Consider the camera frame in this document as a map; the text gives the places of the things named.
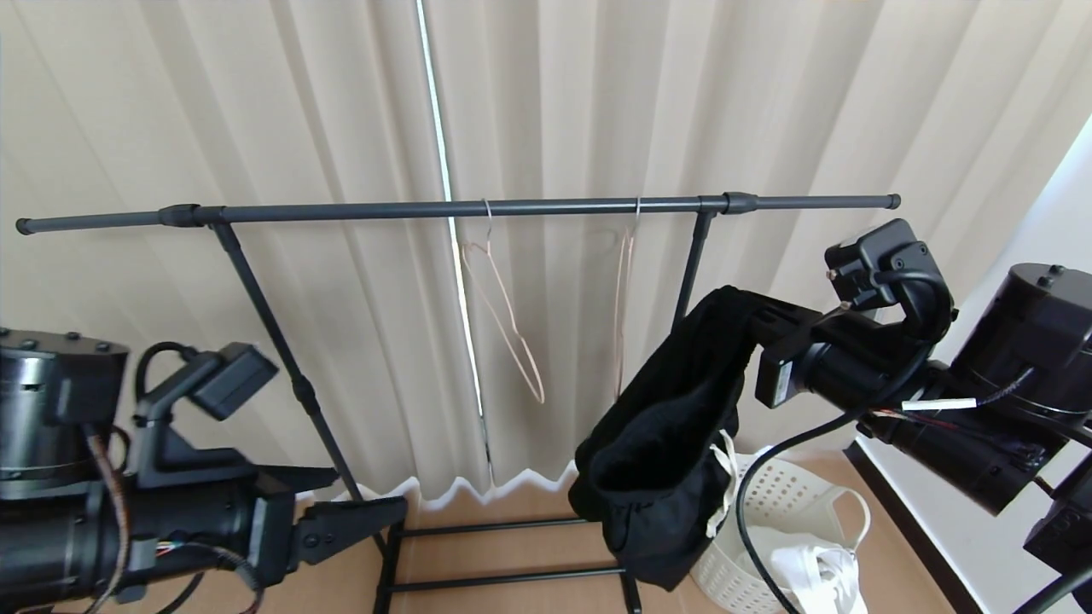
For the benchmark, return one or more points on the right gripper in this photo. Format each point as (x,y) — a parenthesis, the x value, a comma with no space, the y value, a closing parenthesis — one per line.
(853,367)

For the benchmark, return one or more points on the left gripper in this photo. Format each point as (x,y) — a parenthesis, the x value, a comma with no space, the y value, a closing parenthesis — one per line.
(188,529)

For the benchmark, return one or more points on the black shorts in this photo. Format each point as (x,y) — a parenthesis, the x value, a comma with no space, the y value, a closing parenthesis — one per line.
(665,443)

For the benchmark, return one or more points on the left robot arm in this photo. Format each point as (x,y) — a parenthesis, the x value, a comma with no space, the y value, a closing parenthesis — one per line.
(51,401)

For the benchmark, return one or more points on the white laundry basket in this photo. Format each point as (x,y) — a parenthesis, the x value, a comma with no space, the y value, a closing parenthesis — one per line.
(785,503)

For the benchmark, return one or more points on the pink clothes hanger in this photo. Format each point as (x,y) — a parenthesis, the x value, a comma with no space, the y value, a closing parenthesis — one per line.
(638,209)
(488,213)

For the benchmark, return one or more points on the black clothes rack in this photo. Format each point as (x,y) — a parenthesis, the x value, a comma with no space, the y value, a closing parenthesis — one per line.
(341,210)

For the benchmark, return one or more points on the white garment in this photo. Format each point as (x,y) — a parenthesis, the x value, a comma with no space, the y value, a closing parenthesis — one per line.
(810,576)

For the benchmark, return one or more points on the beige curtain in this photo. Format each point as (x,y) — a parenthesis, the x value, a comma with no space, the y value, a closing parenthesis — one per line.
(256,102)

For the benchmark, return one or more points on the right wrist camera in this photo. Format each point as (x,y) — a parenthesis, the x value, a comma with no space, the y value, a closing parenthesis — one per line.
(879,256)

